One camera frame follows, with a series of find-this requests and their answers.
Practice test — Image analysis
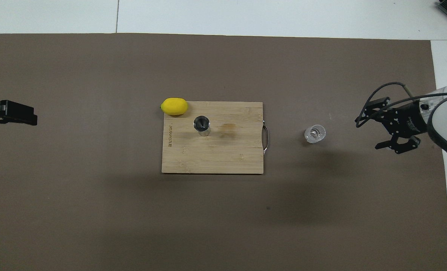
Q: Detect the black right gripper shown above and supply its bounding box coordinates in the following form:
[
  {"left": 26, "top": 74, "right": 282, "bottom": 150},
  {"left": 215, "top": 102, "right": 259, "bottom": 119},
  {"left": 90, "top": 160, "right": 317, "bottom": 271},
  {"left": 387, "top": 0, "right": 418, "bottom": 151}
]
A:
[{"left": 355, "top": 97, "right": 429, "bottom": 155}]

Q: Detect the clear shot glass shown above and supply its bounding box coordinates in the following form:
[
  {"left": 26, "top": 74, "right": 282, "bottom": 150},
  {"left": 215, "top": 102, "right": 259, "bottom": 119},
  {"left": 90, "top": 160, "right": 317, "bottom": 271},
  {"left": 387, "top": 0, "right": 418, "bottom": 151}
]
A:
[{"left": 304, "top": 124, "right": 326, "bottom": 144}]

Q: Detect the steel jigger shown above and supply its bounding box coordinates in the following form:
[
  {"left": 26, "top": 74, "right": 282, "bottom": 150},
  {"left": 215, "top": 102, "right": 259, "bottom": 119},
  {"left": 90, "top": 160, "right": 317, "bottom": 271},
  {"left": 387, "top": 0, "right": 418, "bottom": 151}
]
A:
[{"left": 193, "top": 116, "right": 211, "bottom": 137}]

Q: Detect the brown table mat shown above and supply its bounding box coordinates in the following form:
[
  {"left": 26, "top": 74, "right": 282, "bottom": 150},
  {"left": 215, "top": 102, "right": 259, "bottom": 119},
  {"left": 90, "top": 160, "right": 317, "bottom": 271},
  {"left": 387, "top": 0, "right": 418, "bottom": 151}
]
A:
[{"left": 0, "top": 33, "right": 447, "bottom": 271}]

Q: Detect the yellow lemon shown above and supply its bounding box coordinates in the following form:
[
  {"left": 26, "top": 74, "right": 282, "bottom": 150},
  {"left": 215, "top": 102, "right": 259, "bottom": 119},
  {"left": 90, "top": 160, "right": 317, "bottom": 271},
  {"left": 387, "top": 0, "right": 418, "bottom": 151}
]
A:
[{"left": 160, "top": 97, "right": 189, "bottom": 116}]

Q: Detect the wooden cutting board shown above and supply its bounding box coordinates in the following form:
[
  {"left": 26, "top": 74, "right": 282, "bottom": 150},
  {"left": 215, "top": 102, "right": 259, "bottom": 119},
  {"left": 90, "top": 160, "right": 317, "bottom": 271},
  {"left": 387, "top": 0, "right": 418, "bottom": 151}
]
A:
[{"left": 161, "top": 101, "right": 269, "bottom": 175}]

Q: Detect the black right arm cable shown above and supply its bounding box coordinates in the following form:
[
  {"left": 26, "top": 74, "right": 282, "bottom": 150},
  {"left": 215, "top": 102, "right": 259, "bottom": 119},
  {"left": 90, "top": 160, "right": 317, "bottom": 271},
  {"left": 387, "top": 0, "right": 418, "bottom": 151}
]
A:
[{"left": 357, "top": 82, "right": 447, "bottom": 123}]

